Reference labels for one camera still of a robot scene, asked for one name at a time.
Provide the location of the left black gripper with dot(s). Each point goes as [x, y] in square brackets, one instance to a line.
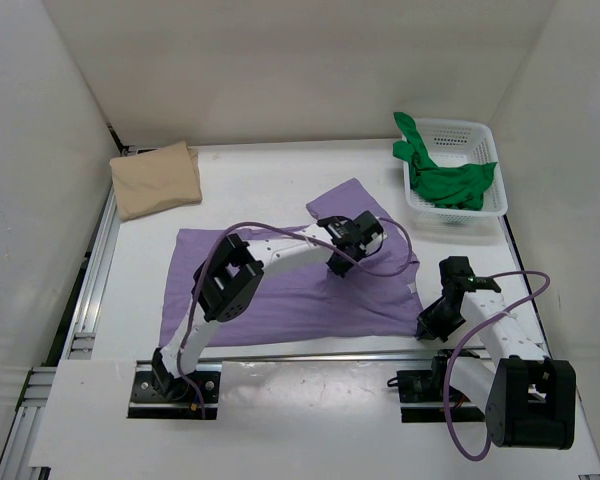
[341, 261]

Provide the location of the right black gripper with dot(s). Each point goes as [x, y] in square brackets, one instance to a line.
[436, 320]

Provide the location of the purple t shirt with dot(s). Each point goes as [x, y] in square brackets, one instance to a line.
[310, 302]

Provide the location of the beige t shirt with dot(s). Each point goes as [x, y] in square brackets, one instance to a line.
[155, 181]

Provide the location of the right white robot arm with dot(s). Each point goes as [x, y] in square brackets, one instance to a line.
[527, 398]

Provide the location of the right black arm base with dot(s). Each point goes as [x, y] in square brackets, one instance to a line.
[420, 395]

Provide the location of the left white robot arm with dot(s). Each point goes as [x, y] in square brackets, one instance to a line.
[227, 280]

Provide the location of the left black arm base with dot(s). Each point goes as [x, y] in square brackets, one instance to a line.
[180, 402]

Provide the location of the green t shirt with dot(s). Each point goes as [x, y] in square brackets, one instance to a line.
[460, 187]

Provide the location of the white plastic basket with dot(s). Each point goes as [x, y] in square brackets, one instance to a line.
[454, 143]

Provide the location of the front aluminium table rail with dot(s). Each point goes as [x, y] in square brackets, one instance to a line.
[367, 348]

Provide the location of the aluminium frame rail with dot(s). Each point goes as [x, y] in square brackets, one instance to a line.
[74, 340]

